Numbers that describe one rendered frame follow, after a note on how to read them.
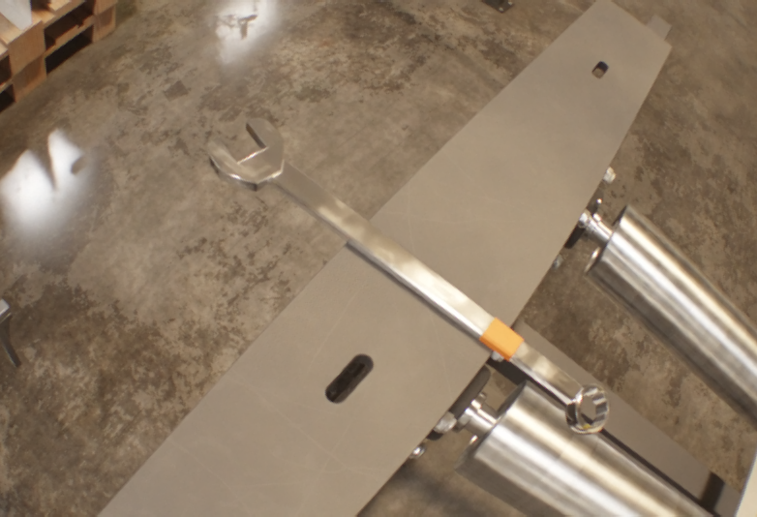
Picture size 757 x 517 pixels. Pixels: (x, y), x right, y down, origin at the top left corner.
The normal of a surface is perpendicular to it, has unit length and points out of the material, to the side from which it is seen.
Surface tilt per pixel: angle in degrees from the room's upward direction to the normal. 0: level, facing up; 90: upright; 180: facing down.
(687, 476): 0
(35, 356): 0
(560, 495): 48
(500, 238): 0
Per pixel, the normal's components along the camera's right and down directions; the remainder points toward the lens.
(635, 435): 0.22, -0.51
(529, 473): -0.22, 0.04
